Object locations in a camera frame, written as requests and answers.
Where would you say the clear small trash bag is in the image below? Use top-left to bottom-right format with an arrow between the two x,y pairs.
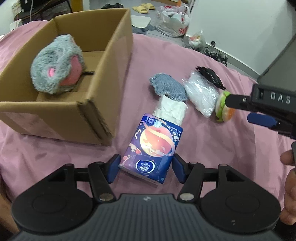
184,30 -> 206,52

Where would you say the black slipper left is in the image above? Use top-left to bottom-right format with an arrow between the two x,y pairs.
101,3 -> 114,9

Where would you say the white plastic shopping bag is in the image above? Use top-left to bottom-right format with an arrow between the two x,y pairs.
156,6 -> 190,38

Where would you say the grey wardrobe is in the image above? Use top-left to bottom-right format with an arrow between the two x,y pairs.
258,36 -> 295,91

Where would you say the grey sneaker left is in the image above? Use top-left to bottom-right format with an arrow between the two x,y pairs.
201,47 -> 220,62

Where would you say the blue tissue pack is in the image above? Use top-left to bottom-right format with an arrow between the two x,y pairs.
119,113 -> 183,184

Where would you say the yellow slipper right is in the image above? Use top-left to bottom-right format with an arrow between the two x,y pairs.
142,3 -> 156,10

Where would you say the yellow slipper left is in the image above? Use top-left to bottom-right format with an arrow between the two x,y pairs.
132,6 -> 149,14

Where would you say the grey sneaker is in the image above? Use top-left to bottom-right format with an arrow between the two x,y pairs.
201,47 -> 220,62
215,51 -> 228,66

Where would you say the cardboard box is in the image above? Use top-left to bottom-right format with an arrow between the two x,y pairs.
1,9 -> 133,145

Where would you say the black slipper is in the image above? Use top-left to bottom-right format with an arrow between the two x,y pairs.
114,3 -> 124,8
101,3 -> 114,9

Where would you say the black slipper right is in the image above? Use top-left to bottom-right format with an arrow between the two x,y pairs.
114,3 -> 124,8

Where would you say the white floor mat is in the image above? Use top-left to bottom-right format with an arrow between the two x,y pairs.
131,15 -> 151,29

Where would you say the hamburger plush toy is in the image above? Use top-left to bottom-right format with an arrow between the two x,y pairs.
215,90 -> 235,122

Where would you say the grey plush mouse toy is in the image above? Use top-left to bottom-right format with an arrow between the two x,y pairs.
30,34 -> 86,95

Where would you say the person's right hand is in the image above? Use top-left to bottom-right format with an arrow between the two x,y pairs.
280,150 -> 296,225

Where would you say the grey sneaker right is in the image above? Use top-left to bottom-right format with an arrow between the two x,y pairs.
215,51 -> 228,66

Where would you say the clear bag of white stuffing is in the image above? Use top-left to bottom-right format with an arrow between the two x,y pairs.
183,71 -> 219,118

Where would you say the yellow slipper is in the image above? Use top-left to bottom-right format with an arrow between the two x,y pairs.
132,6 -> 149,14
142,3 -> 156,10

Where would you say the white charger cable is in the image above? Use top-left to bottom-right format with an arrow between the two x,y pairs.
23,0 -> 34,22

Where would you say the black fuzzy patch toy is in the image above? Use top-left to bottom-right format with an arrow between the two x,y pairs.
196,66 -> 226,90

